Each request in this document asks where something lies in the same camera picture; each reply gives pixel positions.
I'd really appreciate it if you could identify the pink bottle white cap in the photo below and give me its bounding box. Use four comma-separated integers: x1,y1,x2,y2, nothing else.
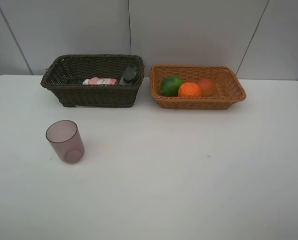
82,77,118,86

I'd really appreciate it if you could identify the red orange peach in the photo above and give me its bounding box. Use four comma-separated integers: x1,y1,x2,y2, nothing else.
197,78,215,97

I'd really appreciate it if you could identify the dark grey pump bottle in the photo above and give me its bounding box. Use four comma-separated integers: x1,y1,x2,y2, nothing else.
119,66,138,86

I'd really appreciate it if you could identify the orange tangerine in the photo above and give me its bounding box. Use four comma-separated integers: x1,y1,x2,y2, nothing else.
178,82,202,98

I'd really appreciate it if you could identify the translucent purple plastic cup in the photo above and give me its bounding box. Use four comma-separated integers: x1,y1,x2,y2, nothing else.
46,120,85,164

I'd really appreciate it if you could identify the orange wicker basket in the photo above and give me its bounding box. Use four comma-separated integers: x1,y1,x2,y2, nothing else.
150,64,246,110

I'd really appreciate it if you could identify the dark brown wicker basket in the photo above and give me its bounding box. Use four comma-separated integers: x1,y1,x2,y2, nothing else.
41,54,144,108

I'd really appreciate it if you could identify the green lime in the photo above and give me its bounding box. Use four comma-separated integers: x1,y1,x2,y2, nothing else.
160,75,184,97

